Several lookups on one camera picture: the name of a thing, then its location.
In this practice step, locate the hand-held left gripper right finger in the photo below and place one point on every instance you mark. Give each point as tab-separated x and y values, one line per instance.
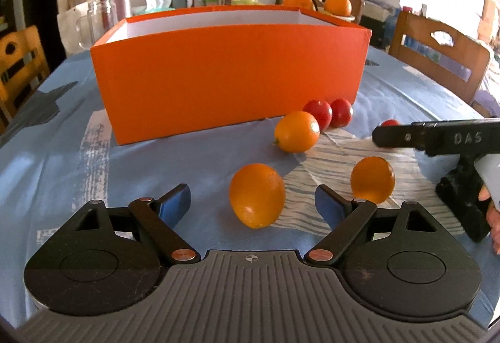
328	206

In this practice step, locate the round orange with stem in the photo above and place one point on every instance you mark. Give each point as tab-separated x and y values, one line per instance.
297	132

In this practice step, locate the orange cardboard box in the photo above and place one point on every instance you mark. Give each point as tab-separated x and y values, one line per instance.
234	73

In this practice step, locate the wooden chair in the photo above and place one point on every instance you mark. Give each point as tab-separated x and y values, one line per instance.
429	54
35	50

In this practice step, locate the clear glass mug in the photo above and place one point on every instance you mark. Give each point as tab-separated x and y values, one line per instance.
99	15

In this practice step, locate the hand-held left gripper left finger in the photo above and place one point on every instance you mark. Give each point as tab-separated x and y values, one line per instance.
175	202

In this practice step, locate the blue star print tablecloth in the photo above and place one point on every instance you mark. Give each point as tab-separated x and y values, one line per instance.
156	171

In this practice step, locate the large oval orange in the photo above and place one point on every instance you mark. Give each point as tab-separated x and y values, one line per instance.
256	194

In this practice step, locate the red tomato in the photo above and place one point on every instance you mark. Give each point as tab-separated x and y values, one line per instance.
342	112
317	110
390	123

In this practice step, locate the white plate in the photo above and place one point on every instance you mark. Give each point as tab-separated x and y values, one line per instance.
347	17

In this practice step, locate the tissue box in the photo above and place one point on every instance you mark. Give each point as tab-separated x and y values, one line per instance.
156	1

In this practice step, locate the small orange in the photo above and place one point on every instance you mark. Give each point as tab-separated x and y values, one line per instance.
373	179

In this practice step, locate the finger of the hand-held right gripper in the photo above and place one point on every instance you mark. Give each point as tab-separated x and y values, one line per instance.
394	137

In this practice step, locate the person's right hand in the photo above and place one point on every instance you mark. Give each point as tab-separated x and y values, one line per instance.
494	226

